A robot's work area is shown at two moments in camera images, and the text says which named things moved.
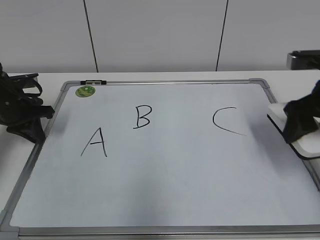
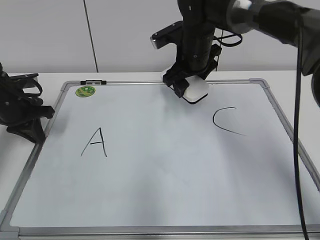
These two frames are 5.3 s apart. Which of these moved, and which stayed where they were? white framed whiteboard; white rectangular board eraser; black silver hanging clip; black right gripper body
Moved: white rectangular board eraser; black right gripper body
Stayed: black silver hanging clip; white framed whiteboard
